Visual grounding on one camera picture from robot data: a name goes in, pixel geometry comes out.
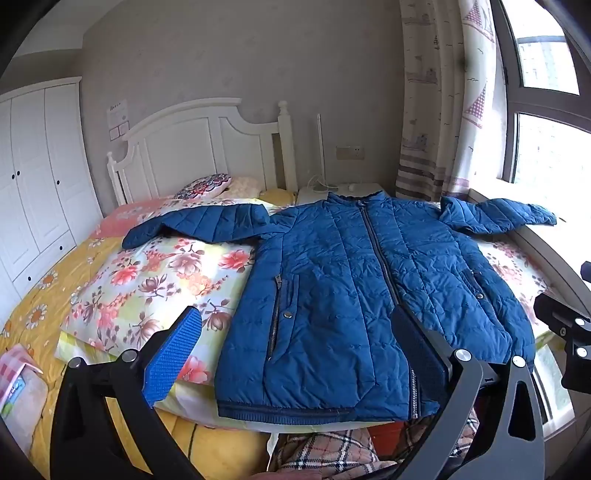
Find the wall switch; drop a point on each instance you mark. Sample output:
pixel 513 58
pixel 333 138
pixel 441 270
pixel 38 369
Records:
pixel 120 132

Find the window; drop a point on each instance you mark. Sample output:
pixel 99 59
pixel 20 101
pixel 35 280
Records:
pixel 545 115

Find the white wardrobe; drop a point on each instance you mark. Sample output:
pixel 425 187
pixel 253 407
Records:
pixel 32 184

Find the paper wall notice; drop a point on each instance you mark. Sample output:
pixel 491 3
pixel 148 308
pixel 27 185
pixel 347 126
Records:
pixel 117 111

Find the pink checked bag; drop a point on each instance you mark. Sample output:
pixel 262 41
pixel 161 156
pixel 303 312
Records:
pixel 21 383

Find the blue quilted jacket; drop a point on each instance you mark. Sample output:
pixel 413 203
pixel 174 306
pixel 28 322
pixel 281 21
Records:
pixel 346 295

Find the printed curtain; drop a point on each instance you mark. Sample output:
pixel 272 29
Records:
pixel 443 115

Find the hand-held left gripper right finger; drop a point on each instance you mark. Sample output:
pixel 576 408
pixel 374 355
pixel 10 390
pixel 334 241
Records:
pixel 418 346

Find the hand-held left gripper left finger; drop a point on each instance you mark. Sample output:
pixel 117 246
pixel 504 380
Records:
pixel 173 355

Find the wall socket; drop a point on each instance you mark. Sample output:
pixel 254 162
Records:
pixel 350 152

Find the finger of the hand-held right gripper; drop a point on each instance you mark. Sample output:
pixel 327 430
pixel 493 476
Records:
pixel 570 332

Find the cream pillow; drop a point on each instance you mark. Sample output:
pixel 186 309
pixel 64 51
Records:
pixel 244 187

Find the plaid cloth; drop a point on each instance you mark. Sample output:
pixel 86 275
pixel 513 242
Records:
pixel 332 452

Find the floral quilt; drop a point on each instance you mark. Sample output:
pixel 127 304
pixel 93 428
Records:
pixel 152 286

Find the white nightstand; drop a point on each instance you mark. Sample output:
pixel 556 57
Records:
pixel 323 194

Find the patterned pillow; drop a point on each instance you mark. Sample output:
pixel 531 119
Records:
pixel 203 185

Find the white desk lamp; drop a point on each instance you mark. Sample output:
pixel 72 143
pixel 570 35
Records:
pixel 322 152

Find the yellow flowered bedsheet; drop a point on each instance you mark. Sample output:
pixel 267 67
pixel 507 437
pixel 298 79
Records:
pixel 51 300

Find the white bed headboard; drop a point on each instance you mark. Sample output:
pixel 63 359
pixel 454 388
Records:
pixel 207 147

